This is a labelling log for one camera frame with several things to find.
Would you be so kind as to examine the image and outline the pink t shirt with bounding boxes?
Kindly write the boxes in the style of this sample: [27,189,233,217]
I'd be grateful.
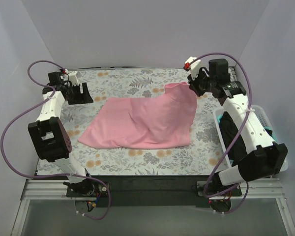
[78,82,197,149]

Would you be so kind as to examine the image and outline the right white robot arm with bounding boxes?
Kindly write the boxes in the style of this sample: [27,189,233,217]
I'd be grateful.
[184,57,288,197]

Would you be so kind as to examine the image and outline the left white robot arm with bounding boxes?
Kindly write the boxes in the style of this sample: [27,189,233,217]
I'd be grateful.
[28,71,95,197]

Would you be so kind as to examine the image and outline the teal t shirt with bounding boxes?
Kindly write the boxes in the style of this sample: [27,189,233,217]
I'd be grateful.
[216,110,279,143]

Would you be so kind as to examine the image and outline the black t shirt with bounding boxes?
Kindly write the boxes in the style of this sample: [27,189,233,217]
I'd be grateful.
[219,112,247,166]

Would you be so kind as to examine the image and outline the white plastic laundry basket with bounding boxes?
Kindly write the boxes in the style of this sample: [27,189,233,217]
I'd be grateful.
[212,105,289,172]

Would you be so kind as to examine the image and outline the floral table cloth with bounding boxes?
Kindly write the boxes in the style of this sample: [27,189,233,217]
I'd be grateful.
[35,67,245,176]

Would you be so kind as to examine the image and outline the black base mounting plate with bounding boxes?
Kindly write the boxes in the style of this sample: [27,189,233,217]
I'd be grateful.
[65,175,242,208]

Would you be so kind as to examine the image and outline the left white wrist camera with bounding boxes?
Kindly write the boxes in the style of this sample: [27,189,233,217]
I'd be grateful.
[60,69,81,86]

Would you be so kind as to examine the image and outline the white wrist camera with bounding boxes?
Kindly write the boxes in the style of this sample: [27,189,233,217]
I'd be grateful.
[60,69,81,86]
[183,57,202,80]

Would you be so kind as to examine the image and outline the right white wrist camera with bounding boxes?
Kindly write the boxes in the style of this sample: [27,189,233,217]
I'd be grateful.
[183,57,202,80]

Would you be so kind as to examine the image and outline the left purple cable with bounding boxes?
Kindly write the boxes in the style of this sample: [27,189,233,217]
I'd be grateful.
[0,60,112,221]

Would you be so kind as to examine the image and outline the purple cable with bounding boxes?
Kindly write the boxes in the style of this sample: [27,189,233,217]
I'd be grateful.
[0,60,112,221]
[196,52,252,214]

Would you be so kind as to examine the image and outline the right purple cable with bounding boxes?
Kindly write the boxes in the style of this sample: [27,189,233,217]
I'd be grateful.
[196,52,252,214]

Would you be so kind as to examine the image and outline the aluminium frame rail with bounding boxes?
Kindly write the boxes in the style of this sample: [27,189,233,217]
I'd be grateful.
[21,178,285,200]

